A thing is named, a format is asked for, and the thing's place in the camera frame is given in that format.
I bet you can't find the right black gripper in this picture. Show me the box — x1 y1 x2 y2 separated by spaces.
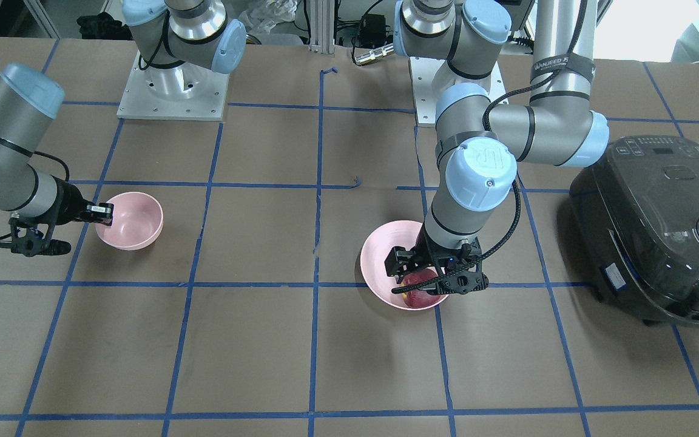
9 182 114 257

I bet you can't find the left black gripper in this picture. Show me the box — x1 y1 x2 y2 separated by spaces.
385 234 489 296

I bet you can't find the red apple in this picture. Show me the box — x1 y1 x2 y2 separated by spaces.
402 269 443 309

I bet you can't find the small pink bowl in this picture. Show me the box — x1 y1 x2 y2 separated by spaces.
95 192 164 251

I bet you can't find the pink plate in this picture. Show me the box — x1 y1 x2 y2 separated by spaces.
359 220 448 311

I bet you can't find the metal cylinder connector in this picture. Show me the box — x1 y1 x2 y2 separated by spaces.
351 43 396 67

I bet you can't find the dark grey rice cooker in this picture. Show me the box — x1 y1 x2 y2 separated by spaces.
569 135 699 328

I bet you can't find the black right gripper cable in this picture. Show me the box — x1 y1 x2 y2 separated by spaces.
0 151 71 249

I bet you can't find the black braided cable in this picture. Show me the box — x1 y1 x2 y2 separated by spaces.
391 0 590 296

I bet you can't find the aluminium frame post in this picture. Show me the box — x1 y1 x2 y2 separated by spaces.
305 0 336 56

